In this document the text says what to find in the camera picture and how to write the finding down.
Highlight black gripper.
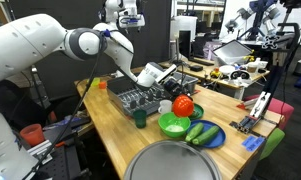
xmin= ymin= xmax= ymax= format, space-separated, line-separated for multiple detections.
xmin=163 ymin=77 xmax=192 ymax=100

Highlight green plastic bowl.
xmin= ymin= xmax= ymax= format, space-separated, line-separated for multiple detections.
xmin=157 ymin=111 xmax=192 ymax=139

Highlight dark green cucumber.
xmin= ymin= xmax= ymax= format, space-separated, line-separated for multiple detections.
xmin=189 ymin=108 xmax=202 ymax=119

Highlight black camera stand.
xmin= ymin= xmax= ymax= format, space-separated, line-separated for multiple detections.
xmin=260 ymin=21 xmax=301 ymax=101

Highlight black keyboard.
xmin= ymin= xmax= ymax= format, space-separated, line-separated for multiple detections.
xmin=188 ymin=56 xmax=216 ymax=67

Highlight aluminium extrusion piece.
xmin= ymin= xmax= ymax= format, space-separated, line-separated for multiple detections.
xmin=26 ymin=139 xmax=56 ymax=165

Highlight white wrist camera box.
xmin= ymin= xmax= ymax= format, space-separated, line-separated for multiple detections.
xmin=155 ymin=63 xmax=178 ymax=84

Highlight black white goggles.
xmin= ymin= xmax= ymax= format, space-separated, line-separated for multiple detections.
xmin=229 ymin=69 xmax=252 ymax=81

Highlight orange plastic cup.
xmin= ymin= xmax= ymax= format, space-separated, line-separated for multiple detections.
xmin=19 ymin=123 xmax=46 ymax=147

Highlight gray steel dish rack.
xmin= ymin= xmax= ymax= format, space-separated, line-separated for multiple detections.
xmin=106 ymin=75 xmax=173 ymax=118

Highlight yellow toy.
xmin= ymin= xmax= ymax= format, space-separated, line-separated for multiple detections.
xmin=209 ymin=67 xmax=222 ymax=80

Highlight white bowl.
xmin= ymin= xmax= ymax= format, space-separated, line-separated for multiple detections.
xmin=218 ymin=64 xmax=237 ymax=76

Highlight clear plastic tub with lid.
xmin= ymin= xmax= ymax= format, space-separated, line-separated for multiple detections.
xmin=212 ymin=38 xmax=254 ymax=67

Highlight dark green cup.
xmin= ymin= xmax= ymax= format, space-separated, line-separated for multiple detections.
xmin=132 ymin=108 xmax=148 ymax=130

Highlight blue tape patch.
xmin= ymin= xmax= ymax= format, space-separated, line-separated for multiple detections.
xmin=241 ymin=134 xmax=266 ymax=153

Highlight blue plate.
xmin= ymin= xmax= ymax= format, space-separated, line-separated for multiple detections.
xmin=185 ymin=119 xmax=227 ymax=149

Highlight black power adapter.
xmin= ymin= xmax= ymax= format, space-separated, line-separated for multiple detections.
xmin=189 ymin=64 xmax=204 ymax=73

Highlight black computer monitor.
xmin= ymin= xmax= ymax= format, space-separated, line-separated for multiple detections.
xmin=177 ymin=29 xmax=193 ymax=63

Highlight black tripod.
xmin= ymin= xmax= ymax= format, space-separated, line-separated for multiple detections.
xmin=29 ymin=64 xmax=53 ymax=109

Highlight orange plastic bowl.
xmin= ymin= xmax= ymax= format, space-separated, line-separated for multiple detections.
xmin=171 ymin=94 xmax=195 ymax=118

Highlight wooden office desk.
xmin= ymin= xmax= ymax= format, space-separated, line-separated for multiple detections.
xmin=157 ymin=58 xmax=270 ymax=101

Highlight white cabinet box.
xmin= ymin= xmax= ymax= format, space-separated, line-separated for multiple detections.
xmin=169 ymin=15 xmax=198 ymax=44

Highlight pink stool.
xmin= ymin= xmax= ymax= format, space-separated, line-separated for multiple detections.
xmin=243 ymin=94 xmax=295 ymax=130

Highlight dark green plate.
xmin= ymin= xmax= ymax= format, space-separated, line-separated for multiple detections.
xmin=189 ymin=103 xmax=205 ymax=121

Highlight white granules heap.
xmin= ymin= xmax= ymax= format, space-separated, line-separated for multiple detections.
xmin=165 ymin=124 xmax=185 ymax=133

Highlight white mug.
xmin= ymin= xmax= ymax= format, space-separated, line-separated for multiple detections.
xmin=157 ymin=99 xmax=174 ymax=116

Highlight green chair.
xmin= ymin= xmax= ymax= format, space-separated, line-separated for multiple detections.
xmin=259 ymin=127 xmax=286 ymax=162

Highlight gray round tray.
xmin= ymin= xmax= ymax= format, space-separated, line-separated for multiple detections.
xmin=123 ymin=140 xmax=223 ymax=180

